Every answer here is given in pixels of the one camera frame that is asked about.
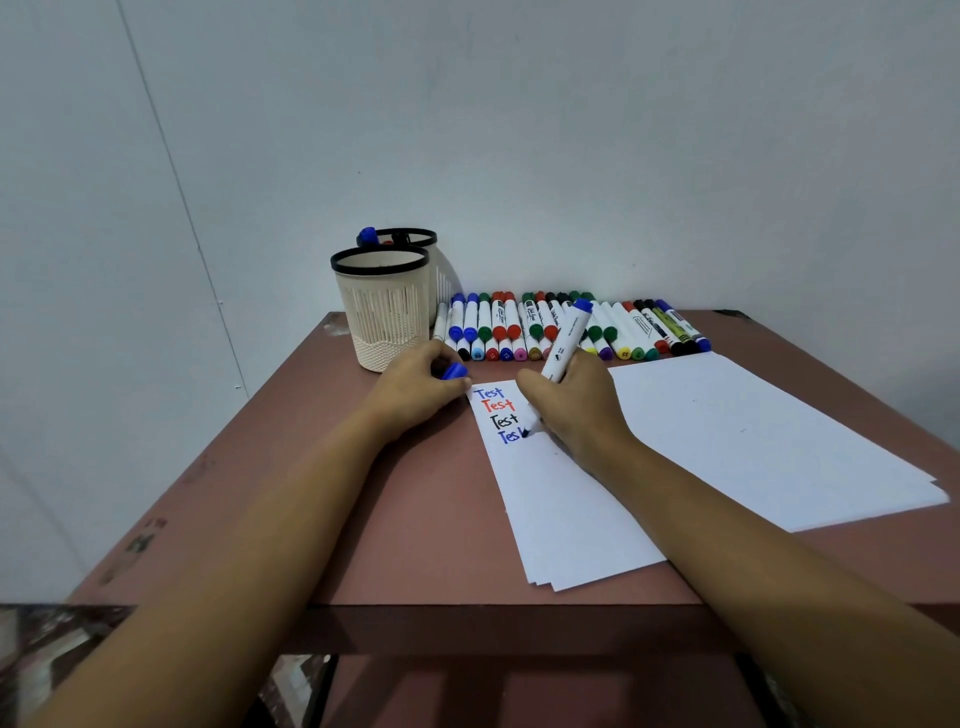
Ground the person's right hand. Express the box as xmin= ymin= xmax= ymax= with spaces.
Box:
xmin=516 ymin=351 xmax=639 ymax=481

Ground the person's left hand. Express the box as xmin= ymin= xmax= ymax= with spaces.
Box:
xmin=365 ymin=339 xmax=472 ymax=445

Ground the white marker with blue end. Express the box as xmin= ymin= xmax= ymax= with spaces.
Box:
xmin=519 ymin=298 xmax=595 ymax=440

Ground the person's right forearm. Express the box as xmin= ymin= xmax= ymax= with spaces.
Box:
xmin=581 ymin=438 xmax=960 ymax=728

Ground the person's left forearm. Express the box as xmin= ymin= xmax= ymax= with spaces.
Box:
xmin=22 ymin=411 xmax=391 ymax=728

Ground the row of coloured markers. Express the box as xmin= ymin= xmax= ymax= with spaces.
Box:
xmin=432 ymin=291 xmax=712 ymax=363

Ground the cream pen holder black rim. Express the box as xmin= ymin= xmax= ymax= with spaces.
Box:
xmin=330 ymin=246 xmax=431 ymax=374
xmin=357 ymin=228 xmax=457 ymax=327

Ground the white paper with handwriting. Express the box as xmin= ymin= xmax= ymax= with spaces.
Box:
xmin=466 ymin=378 xmax=669 ymax=594

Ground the stack of blank white paper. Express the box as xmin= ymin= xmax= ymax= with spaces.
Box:
xmin=606 ymin=351 xmax=951 ymax=535

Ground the black table leg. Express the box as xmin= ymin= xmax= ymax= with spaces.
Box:
xmin=737 ymin=654 xmax=785 ymax=728
xmin=298 ymin=654 xmax=340 ymax=728

